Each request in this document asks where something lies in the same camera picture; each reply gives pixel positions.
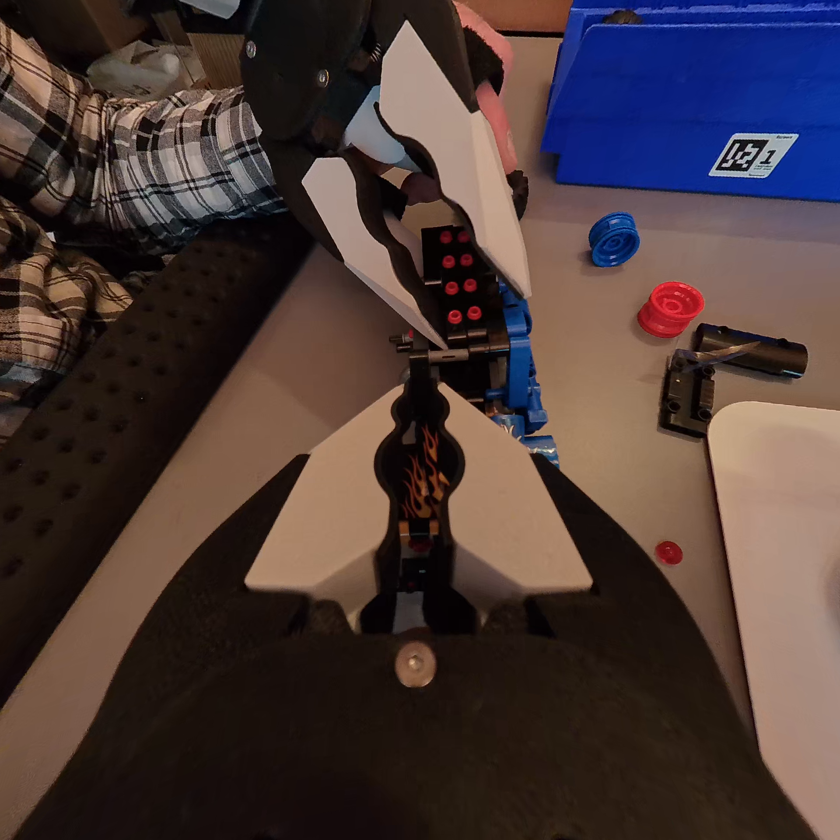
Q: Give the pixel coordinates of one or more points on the black perforated panel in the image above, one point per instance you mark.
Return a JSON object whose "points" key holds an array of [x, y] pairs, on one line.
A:
{"points": [[131, 407]]}

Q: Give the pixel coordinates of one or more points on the red toy wheel hub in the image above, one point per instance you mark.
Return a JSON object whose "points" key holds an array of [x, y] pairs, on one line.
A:
{"points": [[669, 308]]}

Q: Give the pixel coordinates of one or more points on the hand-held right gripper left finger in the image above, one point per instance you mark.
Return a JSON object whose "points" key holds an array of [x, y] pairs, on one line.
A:
{"points": [[321, 531]]}

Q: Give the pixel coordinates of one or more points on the blue storage bin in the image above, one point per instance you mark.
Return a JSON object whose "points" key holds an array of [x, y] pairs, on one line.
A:
{"points": [[656, 98]]}

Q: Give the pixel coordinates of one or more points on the blue toy wheel hub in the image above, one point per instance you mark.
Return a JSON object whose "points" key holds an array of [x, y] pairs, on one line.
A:
{"points": [[613, 239]]}

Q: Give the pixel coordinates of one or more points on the white plastic bag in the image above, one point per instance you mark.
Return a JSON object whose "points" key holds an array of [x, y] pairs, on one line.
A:
{"points": [[138, 69]]}

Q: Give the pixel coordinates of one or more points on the red round stud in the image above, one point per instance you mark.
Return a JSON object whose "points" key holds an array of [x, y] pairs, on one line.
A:
{"points": [[669, 553]]}

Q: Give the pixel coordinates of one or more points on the plaid shirt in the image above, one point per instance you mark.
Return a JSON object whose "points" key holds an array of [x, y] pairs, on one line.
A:
{"points": [[46, 295]]}

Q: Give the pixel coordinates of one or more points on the black cylinder brick part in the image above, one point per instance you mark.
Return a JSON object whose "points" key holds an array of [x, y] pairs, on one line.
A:
{"points": [[768, 358]]}

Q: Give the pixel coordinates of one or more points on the black and blue brick car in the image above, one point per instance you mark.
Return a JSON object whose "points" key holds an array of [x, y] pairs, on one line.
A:
{"points": [[472, 354]]}

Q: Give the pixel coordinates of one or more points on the grey desk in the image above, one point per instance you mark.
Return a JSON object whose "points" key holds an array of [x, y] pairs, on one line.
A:
{"points": [[590, 472]]}

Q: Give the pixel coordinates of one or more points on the person's left hand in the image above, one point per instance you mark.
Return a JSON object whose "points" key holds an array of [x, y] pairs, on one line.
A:
{"points": [[493, 108]]}

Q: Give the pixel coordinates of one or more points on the white book stand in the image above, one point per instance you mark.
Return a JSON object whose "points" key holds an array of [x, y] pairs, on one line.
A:
{"points": [[774, 558]]}

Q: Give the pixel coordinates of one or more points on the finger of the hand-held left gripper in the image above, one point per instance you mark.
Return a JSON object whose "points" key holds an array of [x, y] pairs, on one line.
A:
{"points": [[433, 105], [354, 223]]}

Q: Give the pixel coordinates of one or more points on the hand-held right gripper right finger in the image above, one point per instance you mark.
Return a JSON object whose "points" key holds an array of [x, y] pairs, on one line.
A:
{"points": [[518, 531]]}

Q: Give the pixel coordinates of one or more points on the black square brick plate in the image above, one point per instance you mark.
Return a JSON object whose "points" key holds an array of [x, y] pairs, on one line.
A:
{"points": [[686, 394]]}

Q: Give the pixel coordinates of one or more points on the black flame-print brick panel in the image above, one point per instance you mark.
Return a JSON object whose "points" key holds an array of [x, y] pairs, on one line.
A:
{"points": [[420, 472]]}

